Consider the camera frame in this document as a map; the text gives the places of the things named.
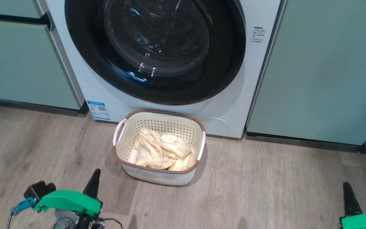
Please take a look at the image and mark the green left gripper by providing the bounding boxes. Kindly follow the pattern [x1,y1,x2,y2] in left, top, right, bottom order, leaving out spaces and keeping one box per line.
[34,169,102,214]

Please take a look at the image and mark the cream patterned cloth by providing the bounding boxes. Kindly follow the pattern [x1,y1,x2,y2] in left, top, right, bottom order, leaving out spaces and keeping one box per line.
[127,128,198,172]

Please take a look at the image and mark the round black glass washer door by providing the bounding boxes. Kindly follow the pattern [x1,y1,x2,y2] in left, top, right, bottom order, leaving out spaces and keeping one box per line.
[64,0,247,106]

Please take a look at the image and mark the cream perforated laundry basket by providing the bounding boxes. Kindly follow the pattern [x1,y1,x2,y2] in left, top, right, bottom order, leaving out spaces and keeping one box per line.
[112,109,207,186]

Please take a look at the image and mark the large pale green cabinet door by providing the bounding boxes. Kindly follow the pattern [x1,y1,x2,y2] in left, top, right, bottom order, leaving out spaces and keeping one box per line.
[246,0,366,147]

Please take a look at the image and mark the white front-load washing machine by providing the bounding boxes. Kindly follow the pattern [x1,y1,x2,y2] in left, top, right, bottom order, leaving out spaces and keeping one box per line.
[45,0,288,139]

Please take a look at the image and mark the blue energy label sticker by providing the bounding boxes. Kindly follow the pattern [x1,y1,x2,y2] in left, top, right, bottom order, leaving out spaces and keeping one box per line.
[86,100,111,121]

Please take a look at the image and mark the round filter cover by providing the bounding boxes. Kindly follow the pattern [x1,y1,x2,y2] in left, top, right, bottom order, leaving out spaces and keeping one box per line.
[202,117,230,136]

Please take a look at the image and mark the small printed text label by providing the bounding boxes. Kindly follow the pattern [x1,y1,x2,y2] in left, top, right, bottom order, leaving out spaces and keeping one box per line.
[251,26,266,44]

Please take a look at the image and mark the pale green drawer front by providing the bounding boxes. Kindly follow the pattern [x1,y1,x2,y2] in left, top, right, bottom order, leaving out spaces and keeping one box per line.
[0,0,43,19]

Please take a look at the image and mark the thin black looped cable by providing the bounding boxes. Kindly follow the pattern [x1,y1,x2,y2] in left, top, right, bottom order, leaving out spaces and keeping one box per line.
[100,218,124,229]

